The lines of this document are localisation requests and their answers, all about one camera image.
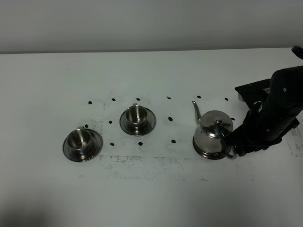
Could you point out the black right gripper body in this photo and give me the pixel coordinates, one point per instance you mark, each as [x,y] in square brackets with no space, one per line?
[273,108]

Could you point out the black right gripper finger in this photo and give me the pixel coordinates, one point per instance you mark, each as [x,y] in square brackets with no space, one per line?
[234,138]

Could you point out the stainless steel teapot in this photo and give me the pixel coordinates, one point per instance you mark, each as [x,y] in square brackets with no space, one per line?
[211,129]

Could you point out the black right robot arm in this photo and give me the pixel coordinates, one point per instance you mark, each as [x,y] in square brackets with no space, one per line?
[292,74]

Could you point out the steel saucer far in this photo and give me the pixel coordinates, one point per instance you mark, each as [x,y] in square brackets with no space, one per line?
[151,123]

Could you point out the steel saucer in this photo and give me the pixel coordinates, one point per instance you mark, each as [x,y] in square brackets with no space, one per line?
[97,144]
[151,123]

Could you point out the steel teacup far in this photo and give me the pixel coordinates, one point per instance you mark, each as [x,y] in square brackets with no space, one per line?
[136,117]

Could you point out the steel teacup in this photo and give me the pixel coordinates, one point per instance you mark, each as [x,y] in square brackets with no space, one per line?
[136,117]
[79,143]

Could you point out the steel teacup near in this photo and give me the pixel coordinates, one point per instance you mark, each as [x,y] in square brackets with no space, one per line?
[79,143]

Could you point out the steel saucer near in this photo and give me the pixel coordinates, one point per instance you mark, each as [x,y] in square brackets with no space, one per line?
[97,144]

